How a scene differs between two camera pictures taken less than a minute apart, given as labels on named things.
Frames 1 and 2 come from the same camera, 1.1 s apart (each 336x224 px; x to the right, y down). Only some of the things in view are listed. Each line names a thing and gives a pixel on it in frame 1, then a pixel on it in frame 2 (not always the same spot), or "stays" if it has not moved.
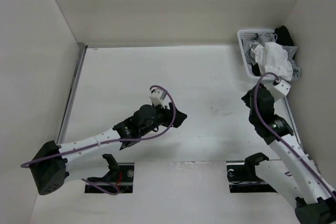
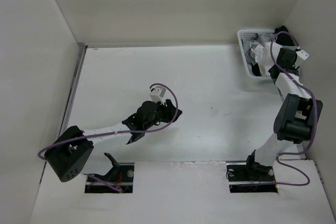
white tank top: x=271 y=57 stays
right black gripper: x=247 y=98 to x=293 y=62
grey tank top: x=260 y=38 stays
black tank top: x=283 y=36 stays
